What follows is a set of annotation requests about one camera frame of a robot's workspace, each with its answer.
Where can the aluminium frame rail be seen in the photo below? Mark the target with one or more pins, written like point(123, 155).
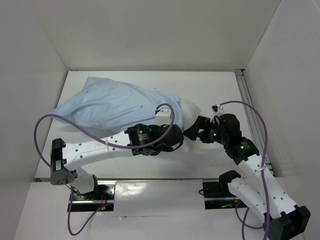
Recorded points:
point(256, 123)

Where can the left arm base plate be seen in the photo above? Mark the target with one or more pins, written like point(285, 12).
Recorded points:
point(101, 199)

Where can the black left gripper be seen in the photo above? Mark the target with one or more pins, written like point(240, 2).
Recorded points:
point(156, 126)

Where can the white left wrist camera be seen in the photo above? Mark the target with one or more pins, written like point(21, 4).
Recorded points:
point(163, 117)

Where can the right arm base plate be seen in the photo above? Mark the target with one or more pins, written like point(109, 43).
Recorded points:
point(215, 198)

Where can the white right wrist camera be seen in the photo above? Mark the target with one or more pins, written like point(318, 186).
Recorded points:
point(217, 112)

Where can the white pillow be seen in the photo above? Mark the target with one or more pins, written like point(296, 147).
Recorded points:
point(190, 113)

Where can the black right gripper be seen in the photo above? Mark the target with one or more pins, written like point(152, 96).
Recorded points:
point(200, 128)

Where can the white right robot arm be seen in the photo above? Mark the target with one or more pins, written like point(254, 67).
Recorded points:
point(281, 217)

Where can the light blue pillowcase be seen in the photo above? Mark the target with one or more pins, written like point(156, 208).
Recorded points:
point(106, 104)

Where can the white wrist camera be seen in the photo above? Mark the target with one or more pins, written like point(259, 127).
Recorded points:
point(217, 112)
point(163, 117)

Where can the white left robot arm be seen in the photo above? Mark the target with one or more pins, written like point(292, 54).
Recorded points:
point(67, 159)

